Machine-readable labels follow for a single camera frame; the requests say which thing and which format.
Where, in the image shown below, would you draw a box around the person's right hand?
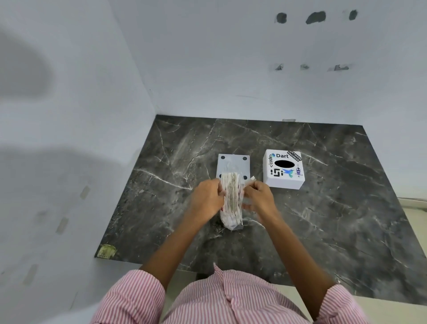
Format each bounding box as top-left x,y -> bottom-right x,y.
242,180 -> 280,221

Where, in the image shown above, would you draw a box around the person's left hand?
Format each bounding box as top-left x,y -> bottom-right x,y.
188,178 -> 226,223

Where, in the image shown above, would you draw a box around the tissue stack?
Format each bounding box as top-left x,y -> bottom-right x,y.
218,172 -> 256,231

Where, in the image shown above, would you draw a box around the person's left forearm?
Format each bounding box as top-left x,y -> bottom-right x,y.
139,210 -> 219,292

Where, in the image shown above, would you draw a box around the person's right forearm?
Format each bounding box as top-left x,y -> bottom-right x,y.
258,212 -> 337,322

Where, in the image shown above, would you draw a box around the white stickered tissue box cover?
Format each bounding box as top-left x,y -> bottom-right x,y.
263,149 -> 306,190

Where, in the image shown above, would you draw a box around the pink striped shirt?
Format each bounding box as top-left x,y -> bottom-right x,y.
90,263 -> 371,324

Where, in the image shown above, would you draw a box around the yellowish worn sticker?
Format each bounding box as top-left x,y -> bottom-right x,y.
97,244 -> 117,259

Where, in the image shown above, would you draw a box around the white base plate, black dots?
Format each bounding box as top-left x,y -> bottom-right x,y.
216,154 -> 251,183

